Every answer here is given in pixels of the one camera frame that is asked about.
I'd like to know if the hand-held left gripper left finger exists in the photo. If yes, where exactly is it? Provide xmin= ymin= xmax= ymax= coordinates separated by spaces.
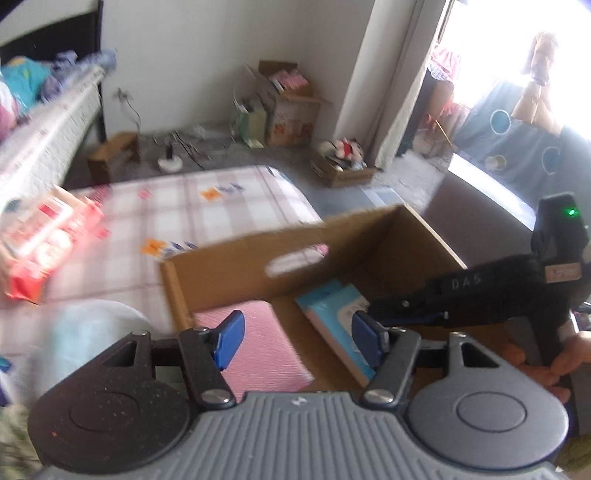
xmin=100 ymin=310 xmax=245 ymax=412

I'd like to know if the blue printed curtain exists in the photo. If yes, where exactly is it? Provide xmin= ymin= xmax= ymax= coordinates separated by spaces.
xmin=455 ymin=79 xmax=591 ymax=220

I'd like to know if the tall cardboard box with packets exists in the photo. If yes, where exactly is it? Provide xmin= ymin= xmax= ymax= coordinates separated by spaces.
xmin=245 ymin=60 xmax=333 ymax=147

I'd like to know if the small wooden stool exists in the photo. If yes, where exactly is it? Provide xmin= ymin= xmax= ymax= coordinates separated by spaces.
xmin=87 ymin=131 xmax=141 ymax=184

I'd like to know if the brown hanging garment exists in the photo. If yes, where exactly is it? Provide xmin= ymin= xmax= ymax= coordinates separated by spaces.
xmin=510 ymin=31 xmax=568 ymax=126

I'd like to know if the white quilted bed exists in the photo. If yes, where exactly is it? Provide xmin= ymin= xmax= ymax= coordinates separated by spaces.
xmin=0 ymin=65 xmax=105 ymax=208

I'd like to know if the pile of clothes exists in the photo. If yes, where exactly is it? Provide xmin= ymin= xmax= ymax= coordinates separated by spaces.
xmin=0 ymin=48 xmax=117 ymax=134

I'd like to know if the blue white tissue packet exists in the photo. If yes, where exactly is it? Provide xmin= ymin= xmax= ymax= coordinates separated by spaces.
xmin=294 ymin=278 xmax=377 ymax=387

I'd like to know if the black cable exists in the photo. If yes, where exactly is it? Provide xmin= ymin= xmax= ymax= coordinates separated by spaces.
xmin=115 ymin=88 xmax=141 ymax=136

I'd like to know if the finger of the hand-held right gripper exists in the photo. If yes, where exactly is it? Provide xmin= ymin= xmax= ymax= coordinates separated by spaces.
xmin=390 ymin=310 xmax=451 ymax=329
xmin=368 ymin=285 xmax=431 ymax=316

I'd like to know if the person's right hand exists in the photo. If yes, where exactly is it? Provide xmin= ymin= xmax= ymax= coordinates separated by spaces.
xmin=503 ymin=330 xmax=591 ymax=403

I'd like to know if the pale plastic bag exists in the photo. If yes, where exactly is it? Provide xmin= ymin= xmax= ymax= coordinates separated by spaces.
xmin=25 ymin=298 xmax=155 ymax=384

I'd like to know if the red checked cloth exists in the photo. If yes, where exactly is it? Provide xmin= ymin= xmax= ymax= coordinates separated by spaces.
xmin=428 ymin=44 xmax=463 ymax=121

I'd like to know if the red snack packet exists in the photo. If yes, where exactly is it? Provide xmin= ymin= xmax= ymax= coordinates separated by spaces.
xmin=0 ymin=185 xmax=105 ymax=304

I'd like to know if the white power adapter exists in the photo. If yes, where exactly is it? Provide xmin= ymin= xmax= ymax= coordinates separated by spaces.
xmin=157 ymin=144 xmax=184 ymax=173

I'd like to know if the low cardboard box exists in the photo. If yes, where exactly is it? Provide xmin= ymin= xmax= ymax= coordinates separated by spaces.
xmin=310 ymin=150 xmax=378 ymax=188

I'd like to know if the red white plush toy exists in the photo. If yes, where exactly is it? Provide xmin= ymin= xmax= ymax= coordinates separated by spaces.
xmin=330 ymin=137 xmax=368 ymax=167

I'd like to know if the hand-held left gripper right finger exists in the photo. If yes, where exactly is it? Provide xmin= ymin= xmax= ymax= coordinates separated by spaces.
xmin=352 ymin=311 xmax=503 ymax=409

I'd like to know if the black bed headboard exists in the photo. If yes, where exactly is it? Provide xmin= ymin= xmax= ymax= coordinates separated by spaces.
xmin=0 ymin=0 xmax=105 ymax=141

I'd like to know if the pale green paper bag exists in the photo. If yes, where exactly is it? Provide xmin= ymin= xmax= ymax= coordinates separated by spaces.
xmin=233 ymin=99 xmax=269 ymax=148

